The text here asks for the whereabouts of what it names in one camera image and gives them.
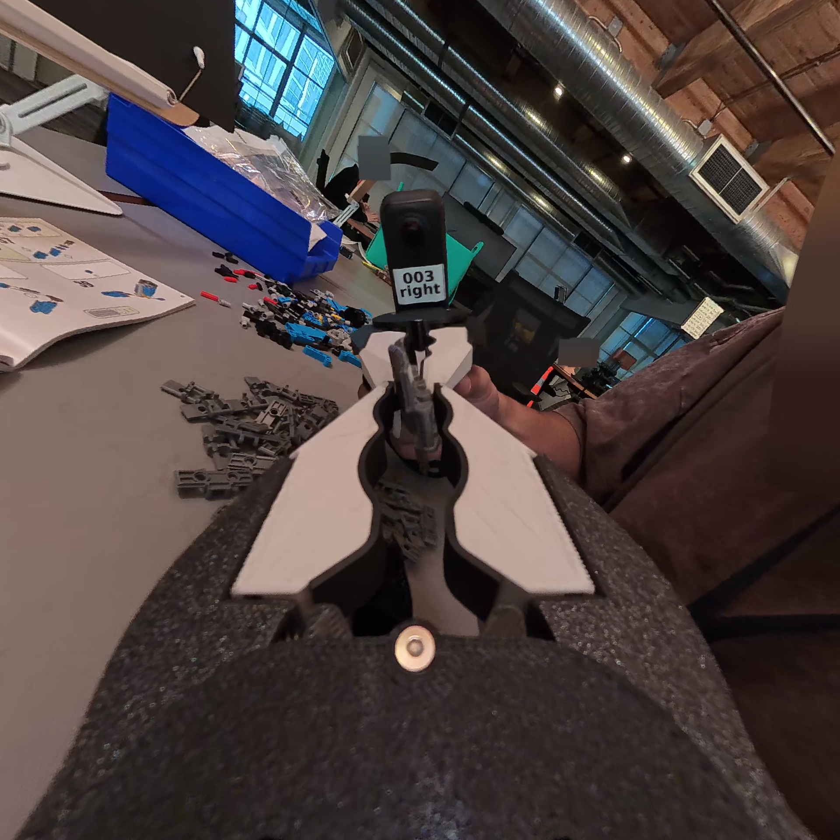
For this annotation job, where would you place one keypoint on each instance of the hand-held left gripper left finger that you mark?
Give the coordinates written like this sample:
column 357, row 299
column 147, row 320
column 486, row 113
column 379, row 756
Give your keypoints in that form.
column 308, row 518

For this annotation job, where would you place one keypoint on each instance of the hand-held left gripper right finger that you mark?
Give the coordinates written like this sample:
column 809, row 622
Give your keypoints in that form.
column 525, row 518

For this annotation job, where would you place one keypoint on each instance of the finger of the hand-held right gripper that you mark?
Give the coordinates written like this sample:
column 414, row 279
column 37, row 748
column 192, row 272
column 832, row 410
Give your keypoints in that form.
column 377, row 361
column 453, row 358

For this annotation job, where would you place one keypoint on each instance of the pile of grey track links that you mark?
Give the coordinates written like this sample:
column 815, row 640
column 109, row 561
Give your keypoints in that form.
column 249, row 420

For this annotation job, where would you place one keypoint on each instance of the grey desk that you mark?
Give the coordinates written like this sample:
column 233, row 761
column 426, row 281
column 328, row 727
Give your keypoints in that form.
column 79, row 558

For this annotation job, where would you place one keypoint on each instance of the person's right hand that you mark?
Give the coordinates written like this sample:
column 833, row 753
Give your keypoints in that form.
column 479, row 394

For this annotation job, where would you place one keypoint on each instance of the black equipment case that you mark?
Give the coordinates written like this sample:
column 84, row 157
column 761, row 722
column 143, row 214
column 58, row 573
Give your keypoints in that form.
column 525, row 328

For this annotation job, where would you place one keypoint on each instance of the heap of mixed coloured bricks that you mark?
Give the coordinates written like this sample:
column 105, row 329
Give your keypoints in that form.
column 308, row 321

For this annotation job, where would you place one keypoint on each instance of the orange striped safety cone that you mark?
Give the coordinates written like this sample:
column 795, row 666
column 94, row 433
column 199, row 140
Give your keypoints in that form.
column 541, row 387

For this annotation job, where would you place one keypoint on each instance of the clear plastic bags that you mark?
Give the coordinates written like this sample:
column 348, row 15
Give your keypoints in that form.
column 275, row 164

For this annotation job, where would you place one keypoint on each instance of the scattered black and red pins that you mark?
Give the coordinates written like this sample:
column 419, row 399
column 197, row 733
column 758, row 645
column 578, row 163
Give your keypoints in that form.
column 229, row 269

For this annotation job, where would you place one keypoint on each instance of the large paned window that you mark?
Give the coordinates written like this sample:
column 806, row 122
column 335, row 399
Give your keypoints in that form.
column 282, row 65

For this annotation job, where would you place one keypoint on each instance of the blue plastic bin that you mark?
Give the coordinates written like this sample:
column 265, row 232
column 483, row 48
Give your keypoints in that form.
column 197, row 190

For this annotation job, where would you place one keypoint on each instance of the white vent grille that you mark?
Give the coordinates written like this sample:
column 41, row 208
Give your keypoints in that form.
column 728, row 177

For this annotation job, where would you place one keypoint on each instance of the open instruction booklet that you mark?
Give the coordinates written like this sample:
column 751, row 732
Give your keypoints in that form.
column 65, row 289

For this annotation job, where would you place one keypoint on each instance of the black partition panel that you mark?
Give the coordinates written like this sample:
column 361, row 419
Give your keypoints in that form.
column 164, row 33

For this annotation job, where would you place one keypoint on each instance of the silver ventilation duct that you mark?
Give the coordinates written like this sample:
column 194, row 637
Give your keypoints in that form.
column 623, row 111

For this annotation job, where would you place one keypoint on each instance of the white wall sign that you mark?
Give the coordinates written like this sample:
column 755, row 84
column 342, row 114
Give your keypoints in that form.
column 702, row 318

